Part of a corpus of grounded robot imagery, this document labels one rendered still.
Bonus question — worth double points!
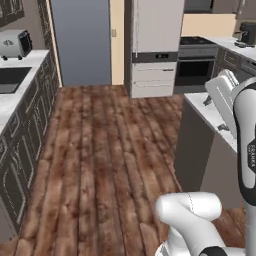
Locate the dark base cabinet run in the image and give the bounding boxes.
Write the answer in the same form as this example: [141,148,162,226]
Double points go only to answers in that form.
[0,49,63,235]

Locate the black coffee machine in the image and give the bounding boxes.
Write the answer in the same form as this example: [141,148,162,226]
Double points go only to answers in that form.
[233,21,256,48]

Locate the dark tall cabinet column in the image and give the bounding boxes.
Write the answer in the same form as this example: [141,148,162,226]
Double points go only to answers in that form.
[36,0,63,88]

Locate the steel oven with hob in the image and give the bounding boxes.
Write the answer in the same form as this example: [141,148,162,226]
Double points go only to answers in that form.
[173,35,220,95]

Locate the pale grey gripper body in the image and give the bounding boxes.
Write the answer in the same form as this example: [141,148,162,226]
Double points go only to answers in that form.
[204,75,239,142]

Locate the white fridge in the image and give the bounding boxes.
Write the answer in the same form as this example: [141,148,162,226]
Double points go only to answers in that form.
[124,0,186,100]

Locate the grey wall cabinets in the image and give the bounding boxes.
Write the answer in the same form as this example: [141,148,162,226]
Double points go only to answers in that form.
[184,0,256,20]

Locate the dark cabinet run under coffee machine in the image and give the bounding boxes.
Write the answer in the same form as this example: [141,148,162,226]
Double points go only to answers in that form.
[213,46,256,84]

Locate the silver toaster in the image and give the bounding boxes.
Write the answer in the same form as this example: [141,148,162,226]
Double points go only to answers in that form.
[0,28,34,61]

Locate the grey dining counter island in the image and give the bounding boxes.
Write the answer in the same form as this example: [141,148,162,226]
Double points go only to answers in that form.
[174,92,248,211]

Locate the dark sink basin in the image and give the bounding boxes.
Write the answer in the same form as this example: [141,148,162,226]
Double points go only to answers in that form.
[0,66,33,95]

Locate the dark glass-front wall cabinet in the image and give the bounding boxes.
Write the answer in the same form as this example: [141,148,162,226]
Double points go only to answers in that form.
[0,0,26,28]

